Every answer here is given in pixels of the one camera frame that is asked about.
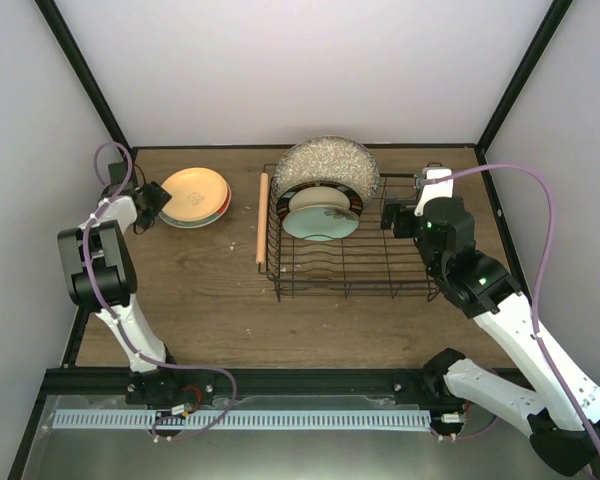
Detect speckled beige large plate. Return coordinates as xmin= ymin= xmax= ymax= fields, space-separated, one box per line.
xmin=272 ymin=135 xmax=380 ymax=205

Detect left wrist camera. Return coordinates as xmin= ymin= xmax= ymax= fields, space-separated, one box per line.
xmin=106 ymin=161 xmax=139 ymax=196

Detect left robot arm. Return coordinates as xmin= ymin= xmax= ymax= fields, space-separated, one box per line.
xmin=57 ymin=182 xmax=173 ymax=374

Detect black enclosure frame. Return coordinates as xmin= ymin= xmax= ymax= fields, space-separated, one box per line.
xmin=38 ymin=1 xmax=600 ymax=479

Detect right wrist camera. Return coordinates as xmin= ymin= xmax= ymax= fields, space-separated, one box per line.
xmin=414 ymin=166 xmax=454 ymax=217

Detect black wire dish rack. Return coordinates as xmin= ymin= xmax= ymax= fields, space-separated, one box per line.
xmin=258 ymin=164 xmax=438 ymax=301

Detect wooden rack handle left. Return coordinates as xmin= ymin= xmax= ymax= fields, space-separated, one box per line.
xmin=255 ymin=172 xmax=269 ymax=265

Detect dark striped rim plate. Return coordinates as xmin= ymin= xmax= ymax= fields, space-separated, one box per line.
xmin=276 ymin=181 xmax=364 ymax=221

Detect peach yellow plate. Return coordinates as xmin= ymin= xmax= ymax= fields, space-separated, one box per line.
xmin=162 ymin=167 xmax=229 ymax=222

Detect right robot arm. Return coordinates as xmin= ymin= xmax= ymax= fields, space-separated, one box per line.
xmin=381 ymin=197 xmax=600 ymax=477

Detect light teal flower plate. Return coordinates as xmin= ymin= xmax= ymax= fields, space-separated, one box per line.
xmin=282 ymin=205 xmax=360 ymax=241

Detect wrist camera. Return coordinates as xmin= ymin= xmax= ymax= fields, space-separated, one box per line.
xmin=106 ymin=161 xmax=139 ymax=196
xmin=414 ymin=166 xmax=454 ymax=217

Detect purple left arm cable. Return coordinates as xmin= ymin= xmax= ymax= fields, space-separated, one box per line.
xmin=93 ymin=141 xmax=239 ymax=445

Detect white slotted cable duct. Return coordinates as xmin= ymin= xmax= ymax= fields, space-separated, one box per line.
xmin=52 ymin=409 xmax=431 ymax=432

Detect red teal glazed plate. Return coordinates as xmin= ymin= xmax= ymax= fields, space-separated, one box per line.
xmin=159 ymin=188 xmax=232 ymax=229

